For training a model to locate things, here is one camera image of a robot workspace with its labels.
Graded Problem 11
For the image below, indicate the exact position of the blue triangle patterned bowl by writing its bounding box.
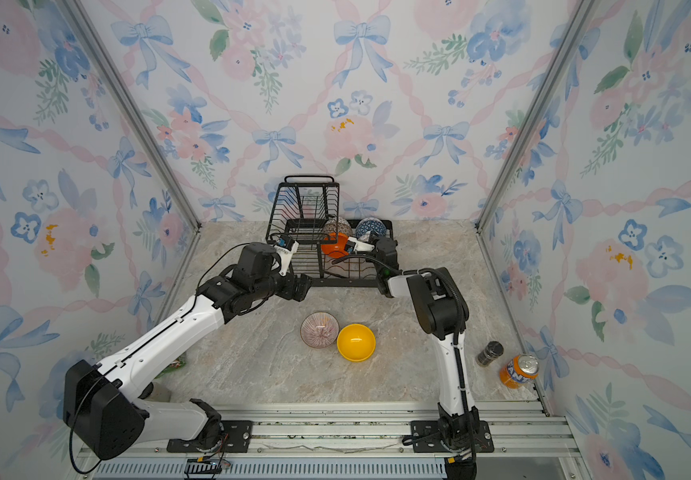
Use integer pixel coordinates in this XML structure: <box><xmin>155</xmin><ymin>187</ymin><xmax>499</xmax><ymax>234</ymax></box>
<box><xmin>355</xmin><ymin>217</ymin><xmax>389</xmax><ymax>240</ymax></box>

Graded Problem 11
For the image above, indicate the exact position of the orange plastic bowl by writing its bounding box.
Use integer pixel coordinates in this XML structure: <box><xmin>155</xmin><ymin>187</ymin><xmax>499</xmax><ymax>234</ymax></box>
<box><xmin>320</xmin><ymin>232</ymin><xmax>349</xmax><ymax>259</ymax></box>

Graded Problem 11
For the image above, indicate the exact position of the pink striped patterned bowl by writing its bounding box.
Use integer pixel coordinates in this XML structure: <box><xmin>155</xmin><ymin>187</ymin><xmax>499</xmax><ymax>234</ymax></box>
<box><xmin>300</xmin><ymin>312</ymin><xmax>339</xmax><ymax>349</ymax></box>

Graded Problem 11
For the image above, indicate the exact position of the brown floral patterned bowl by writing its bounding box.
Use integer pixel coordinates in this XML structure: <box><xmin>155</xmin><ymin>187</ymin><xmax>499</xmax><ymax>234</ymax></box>
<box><xmin>322</xmin><ymin>218</ymin><xmax>353</xmax><ymax>237</ymax></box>

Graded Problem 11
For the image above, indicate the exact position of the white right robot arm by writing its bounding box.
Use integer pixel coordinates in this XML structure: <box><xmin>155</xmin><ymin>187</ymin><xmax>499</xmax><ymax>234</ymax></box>
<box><xmin>367</xmin><ymin>236</ymin><xmax>487</xmax><ymax>467</ymax></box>

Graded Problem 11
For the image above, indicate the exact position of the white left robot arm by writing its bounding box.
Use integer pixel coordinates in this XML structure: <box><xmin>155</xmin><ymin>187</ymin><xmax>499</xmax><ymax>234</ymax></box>
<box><xmin>62</xmin><ymin>235</ymin><xmax>311</xmax><ymax>461</ymax></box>

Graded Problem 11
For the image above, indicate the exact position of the yellow plastic bowl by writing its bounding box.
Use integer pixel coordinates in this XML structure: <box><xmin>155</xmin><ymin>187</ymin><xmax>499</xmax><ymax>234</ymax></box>
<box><xmin>336</xmin><ymin>324</ymin><xmax>377</xmax><ymax>363</ymax></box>

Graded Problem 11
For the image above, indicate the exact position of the snack packet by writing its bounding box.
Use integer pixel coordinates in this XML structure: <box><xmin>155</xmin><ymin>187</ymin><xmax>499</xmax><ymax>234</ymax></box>
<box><xmin>157</xmin><ymin>354</ymin><xmax>187</xmax><ymax>378</ymax></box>

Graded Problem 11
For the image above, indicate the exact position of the dark spice jar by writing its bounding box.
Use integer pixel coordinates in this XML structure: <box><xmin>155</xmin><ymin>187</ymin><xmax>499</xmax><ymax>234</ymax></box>
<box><xmin>475</xmin><ymin>341</ymin><xmax>505</xmax><ymax>368</ymax></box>

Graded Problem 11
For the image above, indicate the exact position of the black wire dish rack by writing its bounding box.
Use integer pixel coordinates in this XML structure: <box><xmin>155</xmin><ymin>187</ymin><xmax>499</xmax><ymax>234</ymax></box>
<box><xmin>266</xmin><ymin>174</ymin><xmax>395</xmax><ymax>288</ymax></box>

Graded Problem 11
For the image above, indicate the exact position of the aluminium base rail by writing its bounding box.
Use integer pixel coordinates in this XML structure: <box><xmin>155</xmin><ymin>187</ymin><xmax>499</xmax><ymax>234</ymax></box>
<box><xmin>79</xmin><ymin>401</ymin><xmax>591</xmax><ymax>479</ymax></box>

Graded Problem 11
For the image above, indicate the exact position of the aluminium frame post right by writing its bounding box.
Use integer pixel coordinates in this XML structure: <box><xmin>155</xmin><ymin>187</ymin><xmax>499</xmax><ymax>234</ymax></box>
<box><xmin>475</xmin><ymin>0</ymin><xmax>595</xmax><ymax>235</ymax></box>

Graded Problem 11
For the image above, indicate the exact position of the aluminium frame post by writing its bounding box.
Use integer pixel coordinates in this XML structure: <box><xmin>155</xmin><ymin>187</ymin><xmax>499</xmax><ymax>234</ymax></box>
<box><xmin>475</xmin><ymin>0</ymin><xmax>595</xmax><ymax>235</ymax></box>
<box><xmin>56</xmin><ymin>1</ymin><xmax>201</xmax><ymax>232</ymax></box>

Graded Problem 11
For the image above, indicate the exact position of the aluminium frame post left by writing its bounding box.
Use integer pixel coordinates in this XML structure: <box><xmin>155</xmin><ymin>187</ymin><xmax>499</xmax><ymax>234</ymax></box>
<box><xmin>56</xmin><ymin>1</ymin><xmax>201</xmax><ymax>232</ymax></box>

